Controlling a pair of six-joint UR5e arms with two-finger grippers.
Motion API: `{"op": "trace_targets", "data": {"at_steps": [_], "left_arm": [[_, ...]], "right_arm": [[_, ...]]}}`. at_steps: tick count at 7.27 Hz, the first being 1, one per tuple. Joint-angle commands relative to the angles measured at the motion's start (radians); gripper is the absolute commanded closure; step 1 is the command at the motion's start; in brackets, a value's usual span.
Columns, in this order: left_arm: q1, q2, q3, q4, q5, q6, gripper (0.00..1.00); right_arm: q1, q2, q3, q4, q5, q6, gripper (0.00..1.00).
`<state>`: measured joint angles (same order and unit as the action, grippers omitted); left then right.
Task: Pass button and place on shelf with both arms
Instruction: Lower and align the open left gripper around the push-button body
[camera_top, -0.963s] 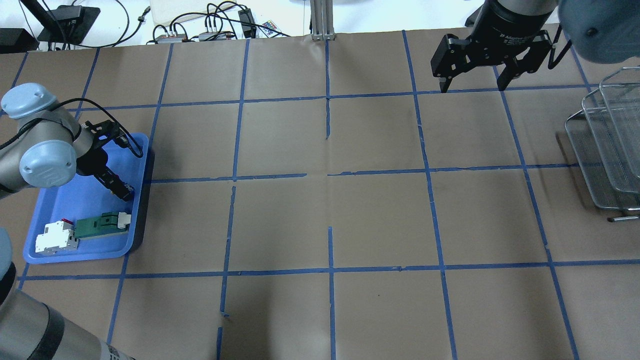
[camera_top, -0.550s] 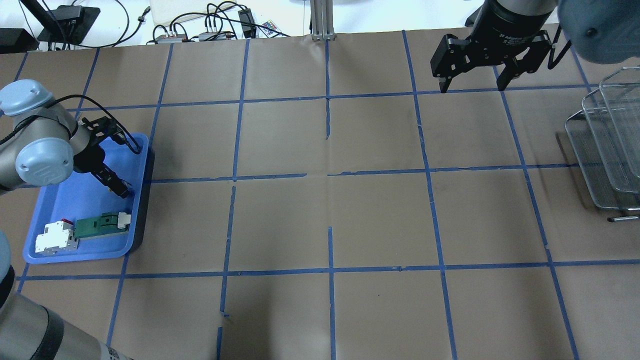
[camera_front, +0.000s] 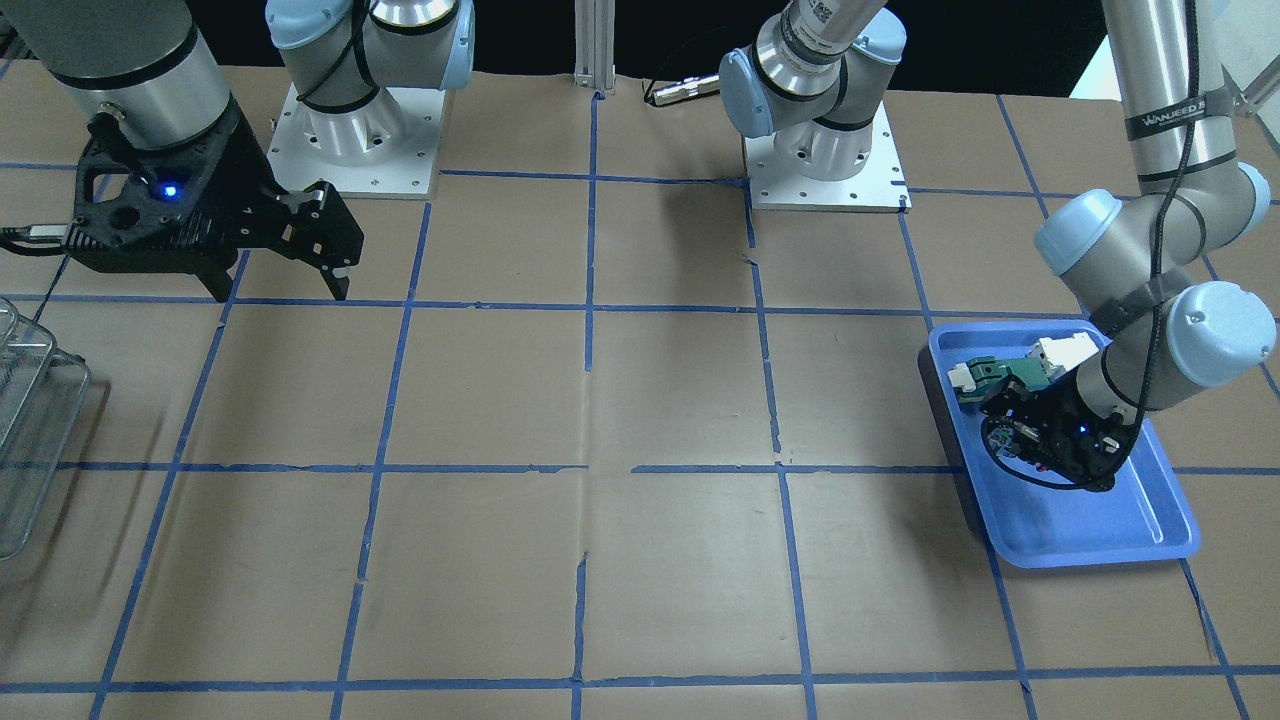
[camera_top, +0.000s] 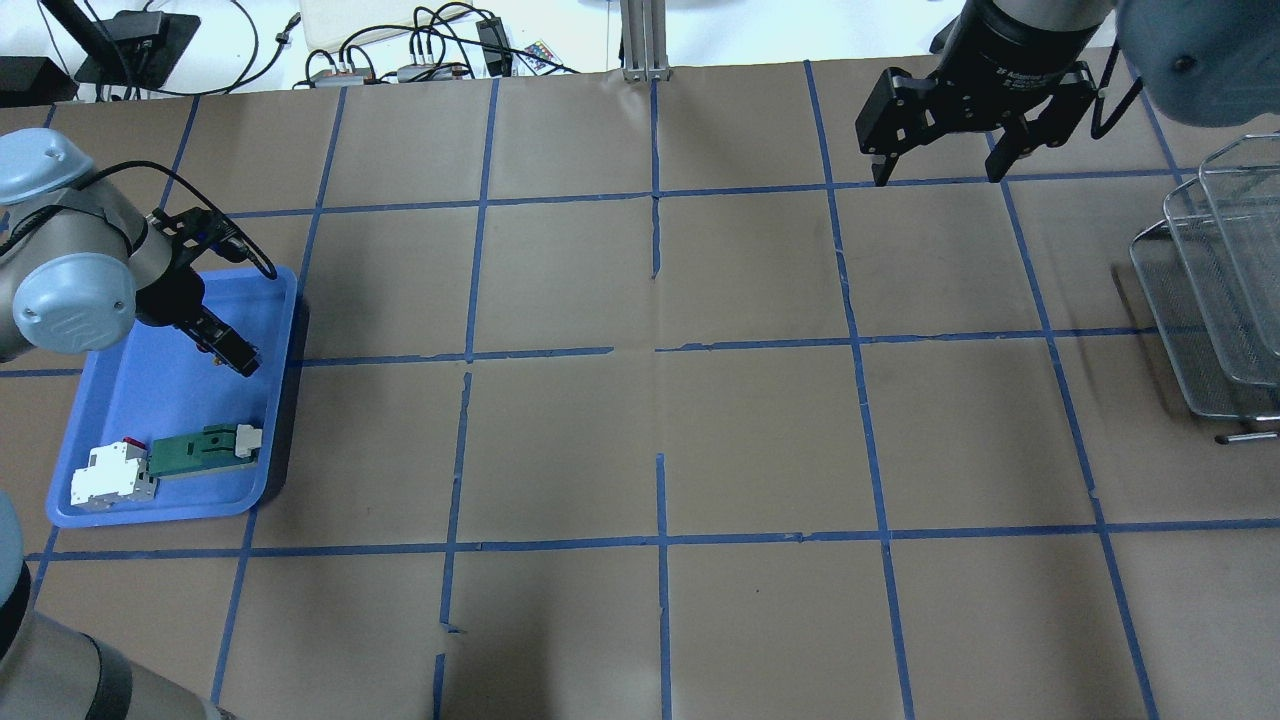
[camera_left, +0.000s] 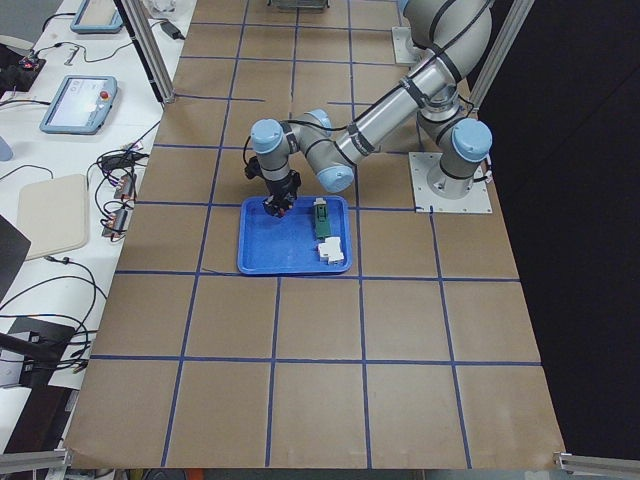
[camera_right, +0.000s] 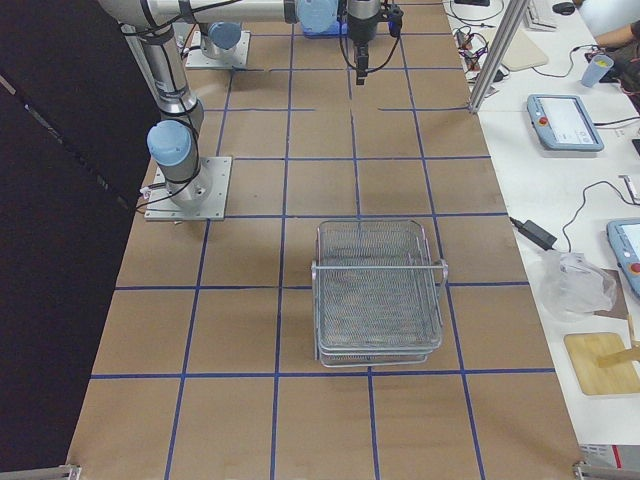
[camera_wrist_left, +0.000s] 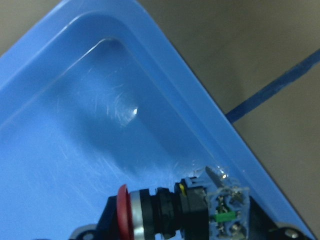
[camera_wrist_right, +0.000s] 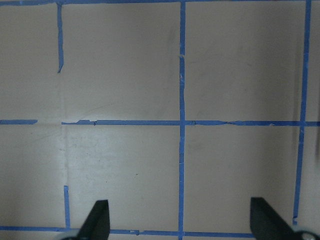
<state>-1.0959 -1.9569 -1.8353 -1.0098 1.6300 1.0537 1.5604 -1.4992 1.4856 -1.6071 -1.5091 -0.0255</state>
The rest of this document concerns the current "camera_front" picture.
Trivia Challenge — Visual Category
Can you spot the white red electrical component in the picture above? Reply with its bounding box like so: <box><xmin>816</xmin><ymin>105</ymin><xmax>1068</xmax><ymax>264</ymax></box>
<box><xmin>1027</xmin><ymin>332</ymin><xmax>1100</xmax><ymax>383</ymax></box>

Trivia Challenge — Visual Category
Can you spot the aluminium profile post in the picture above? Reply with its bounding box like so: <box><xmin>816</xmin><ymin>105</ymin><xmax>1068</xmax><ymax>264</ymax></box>
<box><xmin>573</xmin><ymin>0</ymin><xmax>616</xmax><ymax>95</ymax></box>

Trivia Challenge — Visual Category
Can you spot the blue plastic tray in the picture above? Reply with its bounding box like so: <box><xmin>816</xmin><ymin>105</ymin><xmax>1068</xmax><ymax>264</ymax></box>
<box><xmin>928</xmin><ymin>319</ymin><xmax>1201</xmax><ymax>570</ymax></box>

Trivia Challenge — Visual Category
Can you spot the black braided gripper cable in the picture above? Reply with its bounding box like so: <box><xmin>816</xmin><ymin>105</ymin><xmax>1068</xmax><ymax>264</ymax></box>
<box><xmin>982</xmin><ymin>0</ymin><xmax>1201</xmax><ymax>491</ymax></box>

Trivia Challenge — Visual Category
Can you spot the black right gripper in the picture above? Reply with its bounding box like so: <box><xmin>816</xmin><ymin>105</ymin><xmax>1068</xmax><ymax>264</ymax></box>
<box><xmin>65</xmin><ymin>99</ymin><xmax>365</xmax><ymax>304</ymax></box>

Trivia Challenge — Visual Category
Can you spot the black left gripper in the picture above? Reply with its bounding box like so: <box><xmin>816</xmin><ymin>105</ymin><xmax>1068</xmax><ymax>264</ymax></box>
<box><xmin>979</xmin><ymin>372</ymin><xmax>1143</xmax><ymax>491</ymax></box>

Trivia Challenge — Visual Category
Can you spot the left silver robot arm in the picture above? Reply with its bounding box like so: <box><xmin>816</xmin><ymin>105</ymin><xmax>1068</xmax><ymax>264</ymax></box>
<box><xmin>718</xmin><ymin>1</ymin><xmax>1277</xmax><ymax>492</ymax></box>

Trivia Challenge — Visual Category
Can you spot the silver cable connector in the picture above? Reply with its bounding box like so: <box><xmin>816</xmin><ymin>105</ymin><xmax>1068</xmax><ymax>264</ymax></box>
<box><xmin>643</xmin><ymin>74</ymin><xmax>721</xmax><ymax>108</ymax></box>

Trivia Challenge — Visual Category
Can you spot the green white electrical component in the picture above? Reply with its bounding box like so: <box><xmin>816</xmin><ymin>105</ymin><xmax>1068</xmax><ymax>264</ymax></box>
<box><xmin>947</xmin><ymin>356</ymin><xmax>1051</xmax><ymax>404</ymax></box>

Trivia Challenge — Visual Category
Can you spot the wire mesh shelf basket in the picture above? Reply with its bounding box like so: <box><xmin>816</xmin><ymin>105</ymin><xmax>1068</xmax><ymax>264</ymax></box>
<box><xmin>1</xmin><ymin>299</ymin><xmax>92</xmax><ymax>561</ymax></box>

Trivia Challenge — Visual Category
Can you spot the red emergency push button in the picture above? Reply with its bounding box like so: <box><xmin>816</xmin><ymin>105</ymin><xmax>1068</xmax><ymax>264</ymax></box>
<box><xmin>980</xmin><ymin>418</ymin><xmax>1048</xmax><ymax>475</ymax></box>

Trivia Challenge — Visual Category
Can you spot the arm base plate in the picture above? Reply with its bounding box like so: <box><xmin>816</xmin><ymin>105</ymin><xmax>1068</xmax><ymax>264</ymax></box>
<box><xmin>268</xmin><ymin>87</ymin><xmax>451</xmax><ymax>201</ymax></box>
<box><xmin>742</xmin><ymin>104</ymin><xmax>913</xmax><ymax>213</ymax></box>

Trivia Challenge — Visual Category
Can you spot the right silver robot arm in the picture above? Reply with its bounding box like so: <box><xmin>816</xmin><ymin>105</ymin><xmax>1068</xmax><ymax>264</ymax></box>
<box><xmin>3</xmin><ymin>1</ymin><xmax>476</xmax><ymax>302</ymax></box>

